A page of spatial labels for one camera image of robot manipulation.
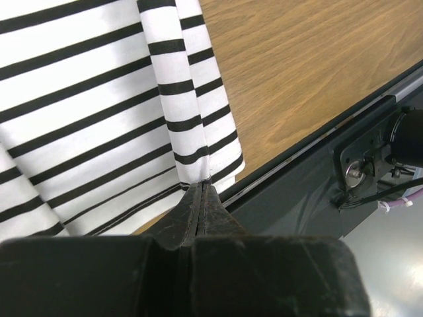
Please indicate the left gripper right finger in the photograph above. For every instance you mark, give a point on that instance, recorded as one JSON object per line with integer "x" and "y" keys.
{"x": 212, "y": 222}

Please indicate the black white striped tank top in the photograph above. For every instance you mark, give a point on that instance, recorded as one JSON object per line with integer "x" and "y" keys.
{"x": 109, "y": 111}

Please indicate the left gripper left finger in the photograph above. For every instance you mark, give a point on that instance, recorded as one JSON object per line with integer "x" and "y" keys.
{"x": 179, "y": 226}

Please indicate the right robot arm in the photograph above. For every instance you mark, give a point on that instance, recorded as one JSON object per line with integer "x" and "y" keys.
{"x": 404, "y": 136}

